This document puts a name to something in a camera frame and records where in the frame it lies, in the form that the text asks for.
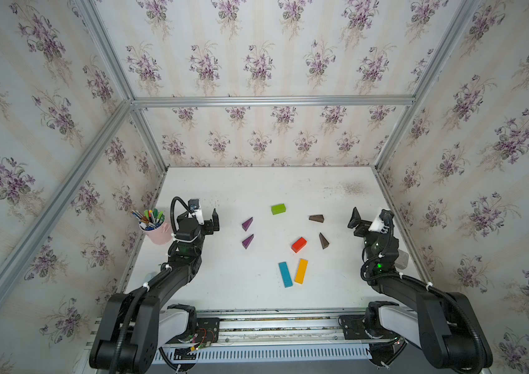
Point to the grey eraser pad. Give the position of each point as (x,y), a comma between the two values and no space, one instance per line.
(402,261)

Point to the colourful pens bundle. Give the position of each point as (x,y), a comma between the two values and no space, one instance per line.
(149,220)

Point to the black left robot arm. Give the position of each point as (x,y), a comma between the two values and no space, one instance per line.
(152,299)

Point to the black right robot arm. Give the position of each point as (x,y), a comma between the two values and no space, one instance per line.
(443,325)

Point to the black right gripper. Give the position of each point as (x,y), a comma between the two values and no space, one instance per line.
(357,222)

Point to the pink pen cup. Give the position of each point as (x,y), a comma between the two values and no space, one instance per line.
(160,235)

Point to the green rectangular block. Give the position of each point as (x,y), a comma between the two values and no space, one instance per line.
(278,209)

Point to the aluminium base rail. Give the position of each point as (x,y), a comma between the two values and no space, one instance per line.
(182,338)

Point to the purple triangle block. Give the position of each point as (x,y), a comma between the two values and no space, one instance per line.
(246,224)
(246,243)

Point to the teal long block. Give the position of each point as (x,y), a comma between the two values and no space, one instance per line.
(286,277)

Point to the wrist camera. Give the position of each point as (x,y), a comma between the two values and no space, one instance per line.
(195,209)
(383,223)

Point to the brown triangle block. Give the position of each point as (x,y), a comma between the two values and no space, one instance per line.
(317,218)
(324,242)

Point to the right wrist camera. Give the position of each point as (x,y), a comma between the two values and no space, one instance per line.
(383,223)

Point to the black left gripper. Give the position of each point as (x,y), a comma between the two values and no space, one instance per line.
(207,226)

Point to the yellow long block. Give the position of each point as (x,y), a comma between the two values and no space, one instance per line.
(301,271)

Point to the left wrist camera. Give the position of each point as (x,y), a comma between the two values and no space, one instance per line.
(195,209)

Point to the red rectangular block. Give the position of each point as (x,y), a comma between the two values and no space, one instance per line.
(299,244)

